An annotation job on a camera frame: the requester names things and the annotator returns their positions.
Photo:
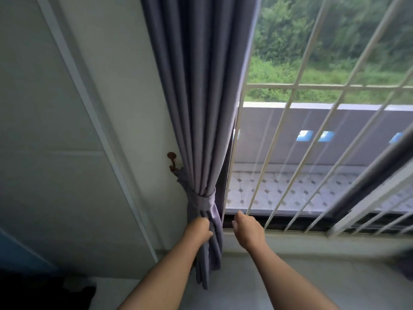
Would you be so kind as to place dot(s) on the person's left hand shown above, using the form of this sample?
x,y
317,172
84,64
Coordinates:
x,y
197,231

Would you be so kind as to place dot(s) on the person's left forearm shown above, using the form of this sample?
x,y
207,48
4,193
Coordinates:
x,y
159,274

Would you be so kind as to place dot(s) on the person's left fingers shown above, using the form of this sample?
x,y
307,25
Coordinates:
x,y
206,226

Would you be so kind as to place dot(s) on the person's right fingers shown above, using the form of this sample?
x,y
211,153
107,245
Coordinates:
x,y
238,219

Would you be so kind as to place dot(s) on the white window security grille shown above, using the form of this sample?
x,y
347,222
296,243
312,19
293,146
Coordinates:
x,y
322,125

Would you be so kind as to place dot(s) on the person's right hand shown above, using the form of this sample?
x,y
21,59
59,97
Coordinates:
x,y
250,230

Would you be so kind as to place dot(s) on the grey purple curtain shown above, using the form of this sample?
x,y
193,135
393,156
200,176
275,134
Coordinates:
x,y
200,103

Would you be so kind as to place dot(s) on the person's right forearm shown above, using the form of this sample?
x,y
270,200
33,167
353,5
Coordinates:
x,y
287,277

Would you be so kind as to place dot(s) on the grey curtain tieback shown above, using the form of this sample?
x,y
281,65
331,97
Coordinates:
x,y
200,195

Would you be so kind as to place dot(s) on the grey balcony parapet wall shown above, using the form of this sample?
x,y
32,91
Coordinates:
x,y
322,135

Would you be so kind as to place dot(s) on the dark window frame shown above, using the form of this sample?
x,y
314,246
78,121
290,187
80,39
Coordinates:
x,y
322,219

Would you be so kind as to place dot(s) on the white door frame strip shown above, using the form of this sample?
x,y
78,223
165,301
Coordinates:
x,y
93,116

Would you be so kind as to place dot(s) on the brown wall hook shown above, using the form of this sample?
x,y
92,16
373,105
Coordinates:
x,y
172,160

